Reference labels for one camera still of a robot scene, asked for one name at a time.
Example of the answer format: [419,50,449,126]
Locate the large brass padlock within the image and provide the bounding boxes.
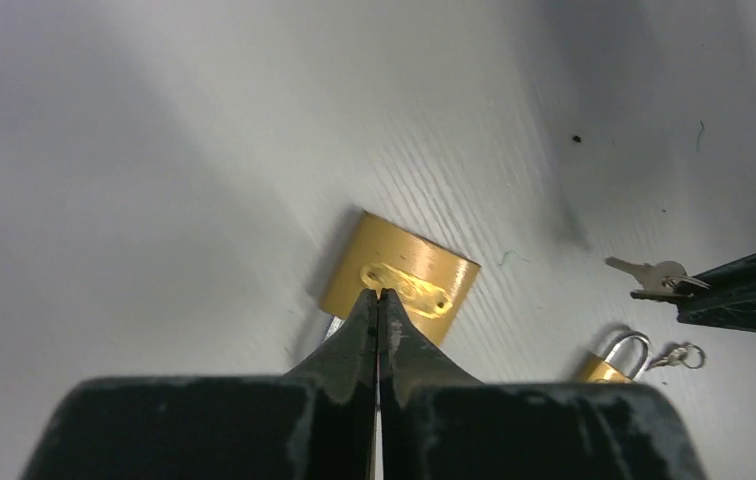
[319,211,481,346]

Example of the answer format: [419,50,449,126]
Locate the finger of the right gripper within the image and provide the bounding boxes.
[675,253,756,333]

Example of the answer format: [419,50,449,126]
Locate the small silver key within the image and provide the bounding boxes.
[647,342,707,371]

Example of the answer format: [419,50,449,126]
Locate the silver keys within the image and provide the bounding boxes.
[604,256,710,303]

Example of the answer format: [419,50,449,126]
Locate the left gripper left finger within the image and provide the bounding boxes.
[23,290,378,479]

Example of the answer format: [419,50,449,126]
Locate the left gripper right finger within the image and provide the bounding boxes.
[377,289,705,479]

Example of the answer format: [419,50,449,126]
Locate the small brass padlock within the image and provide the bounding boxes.
[575,330,653,383]

